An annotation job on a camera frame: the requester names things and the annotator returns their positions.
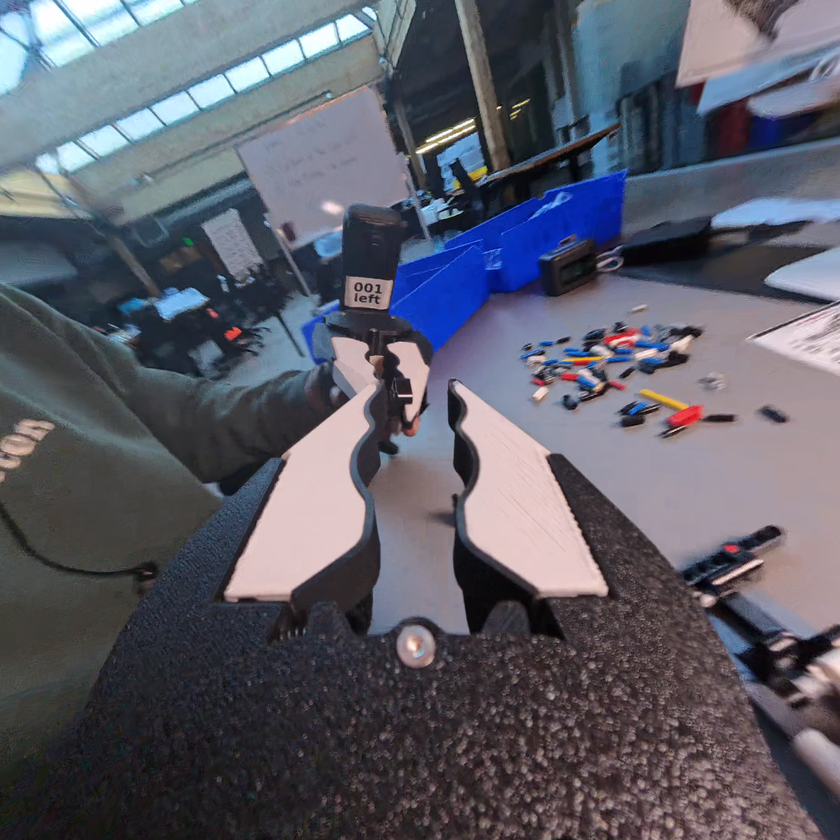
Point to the black power adapter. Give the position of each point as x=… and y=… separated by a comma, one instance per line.
x=666, y=239

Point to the printed paper sheet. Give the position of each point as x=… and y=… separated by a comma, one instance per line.
x=800, y=338

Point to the person's left forearm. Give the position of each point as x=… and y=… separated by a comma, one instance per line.
x=229, y=420

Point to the person's left hand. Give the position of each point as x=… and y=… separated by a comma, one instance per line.
x=323, y=387

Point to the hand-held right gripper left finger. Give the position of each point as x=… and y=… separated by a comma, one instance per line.
x=295, y=525

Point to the black action camera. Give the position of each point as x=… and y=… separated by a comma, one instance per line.
x=568, y=268

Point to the pile of small brick pieces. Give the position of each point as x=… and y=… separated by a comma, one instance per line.
x=610, y=354

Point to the grey desk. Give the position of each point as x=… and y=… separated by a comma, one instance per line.
x=590, y=499

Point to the background table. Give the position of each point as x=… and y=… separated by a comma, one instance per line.
x=551, y=154

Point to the yellow brick axle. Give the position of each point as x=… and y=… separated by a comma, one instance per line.
x=663, y=399

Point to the black tube connector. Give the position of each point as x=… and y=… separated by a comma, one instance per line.
x=633, y=421

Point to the white book stand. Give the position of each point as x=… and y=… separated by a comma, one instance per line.
x=807, y=275

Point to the brick vehicle model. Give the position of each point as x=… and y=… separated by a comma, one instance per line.
x=728, y=564

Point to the open instruction booklet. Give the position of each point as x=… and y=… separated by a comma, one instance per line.
x=754, y=46

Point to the black and blue pins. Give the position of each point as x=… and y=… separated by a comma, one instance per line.
x=640, y=407

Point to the small whiteboard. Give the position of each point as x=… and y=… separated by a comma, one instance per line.
x=229, y=243

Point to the large whiteboard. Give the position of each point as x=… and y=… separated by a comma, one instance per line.
x=321, y=157

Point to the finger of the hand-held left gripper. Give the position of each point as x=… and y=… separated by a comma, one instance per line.
x=351, y=367
x=418, y=374

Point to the small grey brick pieces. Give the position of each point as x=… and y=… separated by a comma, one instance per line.
x=712, y=381

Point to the small black red lego assembly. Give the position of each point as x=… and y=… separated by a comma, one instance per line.
x=400, y=390

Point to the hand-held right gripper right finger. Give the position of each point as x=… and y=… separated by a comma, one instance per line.
x=525, y=525

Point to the small black brick piece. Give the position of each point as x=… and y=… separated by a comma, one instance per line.
x=773, y=414

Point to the black connector pin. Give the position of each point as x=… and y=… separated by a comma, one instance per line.
x=719, y=418
x=674, y=430

